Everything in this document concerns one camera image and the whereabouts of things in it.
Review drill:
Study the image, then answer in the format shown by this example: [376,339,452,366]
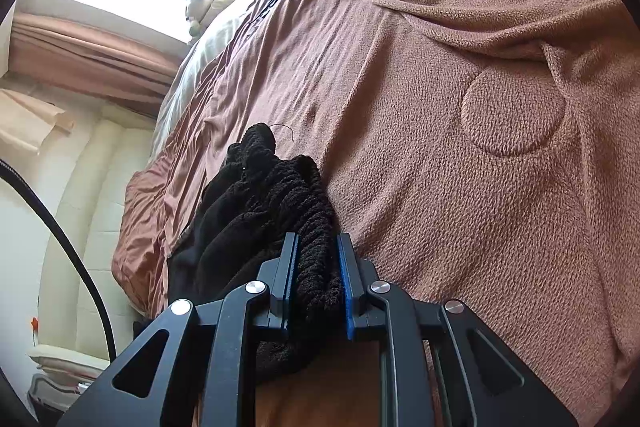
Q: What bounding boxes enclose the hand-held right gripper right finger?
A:
[336,232,581,427]

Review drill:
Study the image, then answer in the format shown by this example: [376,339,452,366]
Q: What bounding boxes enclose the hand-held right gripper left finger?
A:
[56,232,301,427]

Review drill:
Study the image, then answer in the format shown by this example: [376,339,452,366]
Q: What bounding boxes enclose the black knit pants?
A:
[170,123,347,384]

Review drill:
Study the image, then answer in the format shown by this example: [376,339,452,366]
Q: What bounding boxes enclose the brown blanket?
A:
[111,0,640,427]

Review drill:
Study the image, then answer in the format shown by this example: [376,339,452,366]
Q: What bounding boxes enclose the cream leather headboard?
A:
[37,116,167,360]

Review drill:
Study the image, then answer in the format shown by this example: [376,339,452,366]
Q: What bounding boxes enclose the cream duvet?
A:
[150,13,252,158]

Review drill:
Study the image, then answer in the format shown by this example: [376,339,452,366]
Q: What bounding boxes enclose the beige padded board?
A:
[27,343,103,384]

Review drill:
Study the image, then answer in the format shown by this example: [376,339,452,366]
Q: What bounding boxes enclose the pink curtain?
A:
[7,11,184,118]

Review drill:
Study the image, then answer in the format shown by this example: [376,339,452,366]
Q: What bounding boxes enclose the cream hanging cloth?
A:
[0,88,77,156]

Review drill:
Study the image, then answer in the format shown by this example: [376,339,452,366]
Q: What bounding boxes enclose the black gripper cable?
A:
[0,160,119,364]

